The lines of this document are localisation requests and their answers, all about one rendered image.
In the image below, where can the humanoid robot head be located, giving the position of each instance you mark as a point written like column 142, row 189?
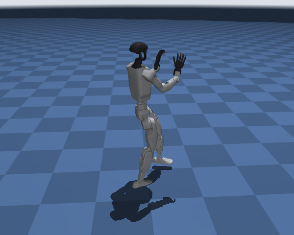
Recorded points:
column 137, row 48

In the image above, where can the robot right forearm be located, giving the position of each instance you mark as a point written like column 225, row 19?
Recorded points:
column 170, row 83

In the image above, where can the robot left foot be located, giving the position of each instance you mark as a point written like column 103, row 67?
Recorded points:
column 164, row 161

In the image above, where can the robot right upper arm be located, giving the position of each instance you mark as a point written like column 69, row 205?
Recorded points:
column 151, row 77

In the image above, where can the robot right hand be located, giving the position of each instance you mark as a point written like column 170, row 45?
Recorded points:
column 179, row 63

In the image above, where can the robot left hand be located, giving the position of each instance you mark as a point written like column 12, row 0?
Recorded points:
column 158, row 57

